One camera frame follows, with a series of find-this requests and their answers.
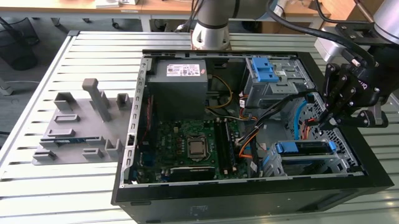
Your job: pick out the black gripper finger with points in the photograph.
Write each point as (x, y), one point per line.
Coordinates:
(328, 79)
(364, 117)

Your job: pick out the grey power supply unit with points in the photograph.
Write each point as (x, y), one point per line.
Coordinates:
(178, 98)

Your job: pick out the black PC case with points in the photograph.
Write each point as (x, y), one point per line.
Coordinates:
(218, 198)

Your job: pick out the silver disk bay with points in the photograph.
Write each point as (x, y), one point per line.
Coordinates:
(312, 159)

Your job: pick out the RAM stick with blue label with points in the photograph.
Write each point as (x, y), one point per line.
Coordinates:
(70, 140)

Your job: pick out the black graphics card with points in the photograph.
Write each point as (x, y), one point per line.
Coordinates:
(192, 175)

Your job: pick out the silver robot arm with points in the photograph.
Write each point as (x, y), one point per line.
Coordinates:
(210, 35)

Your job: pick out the hard disk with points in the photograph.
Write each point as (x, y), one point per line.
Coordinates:
(312, 147)

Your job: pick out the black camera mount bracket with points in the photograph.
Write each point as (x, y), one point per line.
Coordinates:
(344, 32)

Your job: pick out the green motherboard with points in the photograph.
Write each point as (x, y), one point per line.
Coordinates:
(174, 140)

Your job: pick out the large white box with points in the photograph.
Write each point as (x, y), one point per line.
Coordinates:
(107, 4)

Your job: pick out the blue plastic drive latch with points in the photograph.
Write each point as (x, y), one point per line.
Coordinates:
(264, 70)

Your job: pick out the black mesh wastebasket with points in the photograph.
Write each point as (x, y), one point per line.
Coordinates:
(19, 53)

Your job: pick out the black RAM slot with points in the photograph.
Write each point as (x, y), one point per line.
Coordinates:
(222, 144)

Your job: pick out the silver CPU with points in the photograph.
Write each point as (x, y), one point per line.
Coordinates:
(197, 147)

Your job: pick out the grey parts rack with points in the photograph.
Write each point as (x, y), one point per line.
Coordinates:
(81, 121)

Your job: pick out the brown wooden cabinet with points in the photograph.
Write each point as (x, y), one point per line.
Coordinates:
(344, 9)

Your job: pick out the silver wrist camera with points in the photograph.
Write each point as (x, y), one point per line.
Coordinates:
(330, 50)

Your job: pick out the CPU socket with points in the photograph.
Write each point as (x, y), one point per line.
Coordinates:
(197, 136)

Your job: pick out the silver optical drive cage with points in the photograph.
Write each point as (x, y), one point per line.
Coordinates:
(281, 89)

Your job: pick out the wooden desk white frame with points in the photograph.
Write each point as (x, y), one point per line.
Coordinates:
(300, 17)
(78, 5)

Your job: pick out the small white box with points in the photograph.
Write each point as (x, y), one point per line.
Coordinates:
(129, 2)

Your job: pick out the grey stand foot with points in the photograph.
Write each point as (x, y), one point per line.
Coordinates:
(6, 89)

